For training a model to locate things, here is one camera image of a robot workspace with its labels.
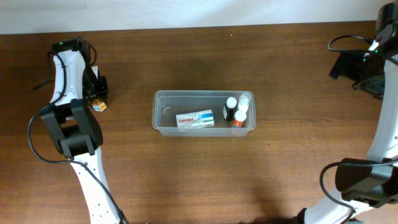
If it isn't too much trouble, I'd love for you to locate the small gold lid jar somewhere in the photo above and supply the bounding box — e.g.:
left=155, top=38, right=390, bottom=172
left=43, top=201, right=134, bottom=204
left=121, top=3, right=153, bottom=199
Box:
left=91, top=99, right=107, bottom=112

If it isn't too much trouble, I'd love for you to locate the white medicine box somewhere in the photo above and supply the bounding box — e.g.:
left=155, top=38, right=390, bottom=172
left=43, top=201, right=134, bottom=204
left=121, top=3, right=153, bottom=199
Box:
left=175, top=110, right=215, bottom=128

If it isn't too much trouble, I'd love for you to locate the clear white dropper bottle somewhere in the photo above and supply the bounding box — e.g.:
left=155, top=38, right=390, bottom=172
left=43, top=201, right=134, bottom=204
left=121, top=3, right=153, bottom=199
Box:
left=238, top=92, right=252, bottom=113

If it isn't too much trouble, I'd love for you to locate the orange tube white cap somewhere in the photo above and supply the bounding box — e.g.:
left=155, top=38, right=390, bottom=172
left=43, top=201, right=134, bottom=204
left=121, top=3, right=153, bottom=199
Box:
left=232, top=110, right=247, bottom=135

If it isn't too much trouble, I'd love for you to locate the dark bottle white cap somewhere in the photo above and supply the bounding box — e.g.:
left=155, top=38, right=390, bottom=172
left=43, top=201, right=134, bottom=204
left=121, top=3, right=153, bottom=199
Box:
left=223, top=97, right=237, bottom=121

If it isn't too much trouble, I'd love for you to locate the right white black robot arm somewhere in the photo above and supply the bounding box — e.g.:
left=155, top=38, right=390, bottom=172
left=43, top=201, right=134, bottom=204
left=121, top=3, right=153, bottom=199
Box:
left=291, top=1, right=397, bottom=223

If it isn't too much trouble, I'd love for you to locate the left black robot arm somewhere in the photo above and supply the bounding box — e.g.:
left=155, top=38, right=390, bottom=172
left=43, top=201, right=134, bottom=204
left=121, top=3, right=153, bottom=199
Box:
left=40, top=37, right=127, bottom=223

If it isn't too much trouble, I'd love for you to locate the clear plastic container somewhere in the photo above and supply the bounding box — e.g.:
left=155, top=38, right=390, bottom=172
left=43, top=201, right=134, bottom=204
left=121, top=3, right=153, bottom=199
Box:
left=152, top=90, right=256, bottom=137

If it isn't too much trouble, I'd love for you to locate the right black camera cable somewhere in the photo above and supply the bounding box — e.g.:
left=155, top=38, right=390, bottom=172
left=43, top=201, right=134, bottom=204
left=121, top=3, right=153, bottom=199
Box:
left=319, top=34, right=398, bottom=224

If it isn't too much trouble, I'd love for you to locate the black camera cable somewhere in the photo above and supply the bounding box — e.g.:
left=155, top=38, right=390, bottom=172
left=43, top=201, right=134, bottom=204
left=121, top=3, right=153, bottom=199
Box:
left=27, top=43, right=129, bottom=224
left=319, top=34, right=398, bottom=224

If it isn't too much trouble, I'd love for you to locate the left black camera cable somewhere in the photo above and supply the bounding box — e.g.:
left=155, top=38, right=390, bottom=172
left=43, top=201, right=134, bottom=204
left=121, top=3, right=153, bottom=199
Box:
left=27, top=43, right=129, bottom=224

